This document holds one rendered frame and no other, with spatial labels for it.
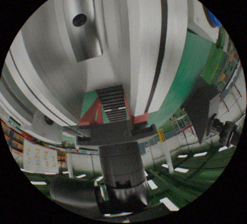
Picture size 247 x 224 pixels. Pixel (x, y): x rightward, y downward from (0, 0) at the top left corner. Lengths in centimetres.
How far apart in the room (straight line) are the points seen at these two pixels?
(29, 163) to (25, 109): 296
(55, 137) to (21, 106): 10
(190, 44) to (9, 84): 32
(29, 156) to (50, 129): 289
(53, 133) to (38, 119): 5
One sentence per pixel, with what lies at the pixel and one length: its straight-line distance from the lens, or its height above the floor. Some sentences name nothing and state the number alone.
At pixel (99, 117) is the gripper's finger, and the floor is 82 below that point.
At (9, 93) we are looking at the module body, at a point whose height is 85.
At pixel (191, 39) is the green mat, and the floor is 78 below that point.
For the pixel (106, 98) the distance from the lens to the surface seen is 15.
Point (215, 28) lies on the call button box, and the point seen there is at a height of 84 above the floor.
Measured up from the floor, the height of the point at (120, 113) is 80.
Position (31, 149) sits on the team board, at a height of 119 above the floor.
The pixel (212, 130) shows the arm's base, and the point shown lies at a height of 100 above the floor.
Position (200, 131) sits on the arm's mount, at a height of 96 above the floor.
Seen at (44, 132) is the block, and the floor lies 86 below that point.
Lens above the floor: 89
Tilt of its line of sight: 39 degrees down
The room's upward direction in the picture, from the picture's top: 167 degrees clockwise
